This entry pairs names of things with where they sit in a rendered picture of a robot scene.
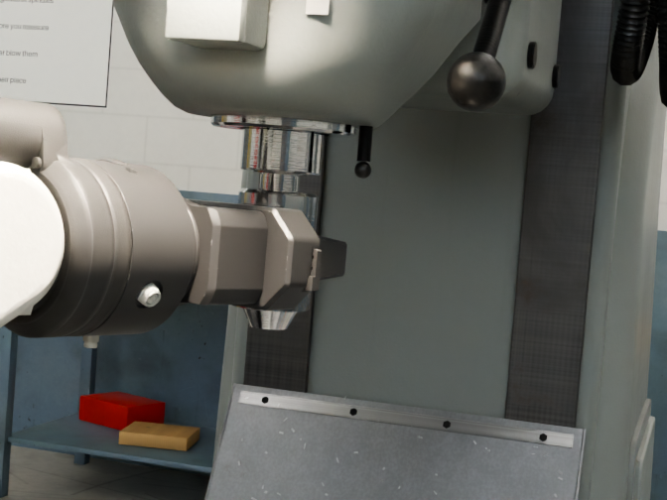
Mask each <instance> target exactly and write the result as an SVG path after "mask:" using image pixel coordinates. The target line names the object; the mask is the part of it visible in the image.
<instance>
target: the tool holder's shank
mask: <svg viewBox="0 0 667 500"><path fill-rule="evenodd" d="M253 172H255V173H262V174H261V175H260V188H261V189H264V190H275V191H288V192H297V191H299V181H300V177H299V176H305V177H306V176H307V175H304V174H292V173H280V172H267V171H253Z"/></svg>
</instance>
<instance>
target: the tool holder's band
mask: <svg viewBox="0 0 667 500"><path fill-rule="evenodd" d="M318 202H319V199H318V197H317V195H316V194H315V193H305V192H288V191H275V190H264V189H256V188H242V189H241V190H240V191H239V192H238V203H239V204H250V205H260V206H270V207H280V208H290V209H299V210H304V211H317V210H318Z"/></svg>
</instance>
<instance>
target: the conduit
mask: <svg viewBox="0 0 667 500"><path fill-rule="evenodd" d="M619 1H620V2H621V4H620V5H619V8H620V9H619V10H618V11H617V12H618V13H619V14H618V16H617V18H618V20H617V21H616V23H617V25H616V26H615V27H616V30H615V31H614V32H615V35H614V40H613V45H612V52H611V59H610V72H611V75H612V79H613V80H614V81H616V82H617V83H618V84H620V85H632V84H634V83H635V82H636V81H638V80H639V79H640V78H641V76H642V74H643V72H644V70H645V67H646V65H647V62H648V59H649V56H650V53H651V50H652V47H653V44H654V40H655V36H656V32H658V36H657V37H658V40H659V41H658V45H659V46H658V49H659V51H658V53H659V56H658V57H659V91H660V98H661V103H663V104H664V105H665V106H666V107H667V0H619ZM658 23H659V24H658ZM657 27H658V29H659V30H658V31H657Z"/></svg>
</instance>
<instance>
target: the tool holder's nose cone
mask: <svg viewBox="0 0 667 500"><path fill-rule="evenodd" d="M243 311H244V313H245V316H246V318H247V320H248V323H249V325H250V326H251V327H255V328H261V329H275V330H281V329H287V328H288V326H289V324H290V323H291V321H292V319H293V318H294V316H295V315H296V312H268V311H258V310H250V309H243Z"/></svg>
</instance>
